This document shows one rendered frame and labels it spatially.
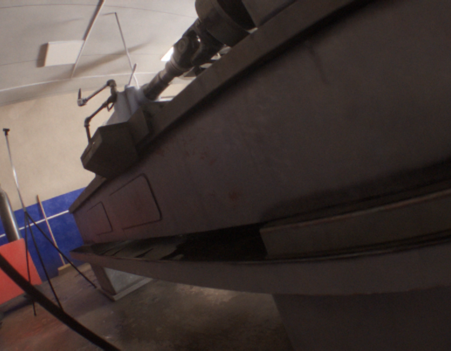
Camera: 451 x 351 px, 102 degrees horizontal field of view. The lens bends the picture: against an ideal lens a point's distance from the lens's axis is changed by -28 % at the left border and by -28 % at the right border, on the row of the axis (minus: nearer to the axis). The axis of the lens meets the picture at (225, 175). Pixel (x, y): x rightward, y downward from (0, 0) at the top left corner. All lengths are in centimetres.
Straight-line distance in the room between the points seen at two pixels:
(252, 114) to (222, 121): 8
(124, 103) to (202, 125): 71
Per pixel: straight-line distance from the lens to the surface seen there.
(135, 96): 126
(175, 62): 102
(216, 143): 59
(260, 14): 54
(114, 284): 210
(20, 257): 352
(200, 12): 83
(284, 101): 48
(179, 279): 62
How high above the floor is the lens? 61
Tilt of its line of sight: 1 degrees down
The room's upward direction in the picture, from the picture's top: 22 degrees counter-clockwise
